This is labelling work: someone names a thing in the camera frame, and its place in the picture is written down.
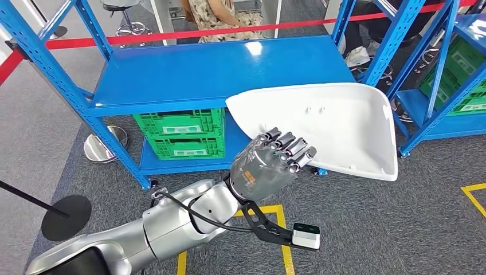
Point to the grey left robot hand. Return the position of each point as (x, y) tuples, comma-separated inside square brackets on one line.
[(262, 171)]

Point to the white plastic part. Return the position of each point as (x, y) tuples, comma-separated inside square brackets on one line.
[(334, 125)]

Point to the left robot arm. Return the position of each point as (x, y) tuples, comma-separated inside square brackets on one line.
[(171, 227)]

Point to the blue metal shelf rack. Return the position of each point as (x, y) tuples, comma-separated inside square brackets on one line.
[(190, 72), (429, 102)]

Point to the green plastic crate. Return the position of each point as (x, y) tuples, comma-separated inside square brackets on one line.
[(463, 60), (182, 150), (178, 121)]

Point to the person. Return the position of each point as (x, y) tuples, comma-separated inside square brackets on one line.
[(357, 57), (212, 15)]

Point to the swivel stool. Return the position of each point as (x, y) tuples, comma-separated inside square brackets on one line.
[(131, 28), (386, 72)]

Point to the red barrier tape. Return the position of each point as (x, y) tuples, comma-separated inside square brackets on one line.
[(152, 36), (7, 68)]

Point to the yellow floor tape square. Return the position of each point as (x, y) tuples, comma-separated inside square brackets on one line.
[(470, 195)]

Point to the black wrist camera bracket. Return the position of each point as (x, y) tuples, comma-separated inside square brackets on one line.
[(265, 227)]

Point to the silver stanchion post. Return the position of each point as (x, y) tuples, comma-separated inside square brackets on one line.
[(106, 146)]

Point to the black stanchion post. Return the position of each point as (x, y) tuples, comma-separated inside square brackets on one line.
[(66, 220)]

